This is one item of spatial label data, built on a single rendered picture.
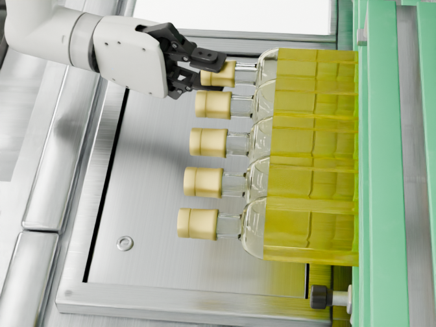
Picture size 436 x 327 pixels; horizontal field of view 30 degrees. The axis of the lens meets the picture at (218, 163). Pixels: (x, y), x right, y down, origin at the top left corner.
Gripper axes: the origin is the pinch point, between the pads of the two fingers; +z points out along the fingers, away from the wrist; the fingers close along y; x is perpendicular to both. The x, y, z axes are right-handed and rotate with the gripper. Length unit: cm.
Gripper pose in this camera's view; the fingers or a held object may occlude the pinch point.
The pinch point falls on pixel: (209, 71)
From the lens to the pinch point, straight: 106.0
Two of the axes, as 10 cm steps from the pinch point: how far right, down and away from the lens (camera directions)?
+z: 9.4, 2.6, -2.3
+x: 3.5, -7.6, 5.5
